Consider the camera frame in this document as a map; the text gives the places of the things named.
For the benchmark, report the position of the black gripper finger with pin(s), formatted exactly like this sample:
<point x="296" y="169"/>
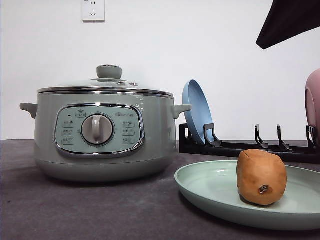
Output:
<point x="287" y="19"/>

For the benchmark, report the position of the brown potato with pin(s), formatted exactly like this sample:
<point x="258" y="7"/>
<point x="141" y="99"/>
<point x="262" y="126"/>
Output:
<point x="261" y="176"/>

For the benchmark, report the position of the green plate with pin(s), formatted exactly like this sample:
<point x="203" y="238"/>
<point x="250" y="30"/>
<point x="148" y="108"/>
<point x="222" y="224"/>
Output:
<point x="213" y="186"/>

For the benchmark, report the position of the glass lid with green knob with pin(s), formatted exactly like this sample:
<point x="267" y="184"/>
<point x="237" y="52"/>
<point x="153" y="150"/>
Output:
<point x="108" y="82"/>

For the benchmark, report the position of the pink plate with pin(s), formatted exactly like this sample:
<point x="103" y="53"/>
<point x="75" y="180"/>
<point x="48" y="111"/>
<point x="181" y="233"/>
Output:
<point x="312" y="104"/>

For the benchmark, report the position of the blue plate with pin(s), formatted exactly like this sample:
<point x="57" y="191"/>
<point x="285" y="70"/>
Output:
<point x="201" y="112"/>

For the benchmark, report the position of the green electric steamer pot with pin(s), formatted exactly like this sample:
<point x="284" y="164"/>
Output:
<point x="104" y="134"/>

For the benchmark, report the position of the black dish rack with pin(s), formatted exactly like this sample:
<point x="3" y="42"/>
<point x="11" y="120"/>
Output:
<point x="214" y="146"/>

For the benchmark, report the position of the white wall socket left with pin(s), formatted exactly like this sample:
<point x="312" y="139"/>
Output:
<point x="93" y="11"/>

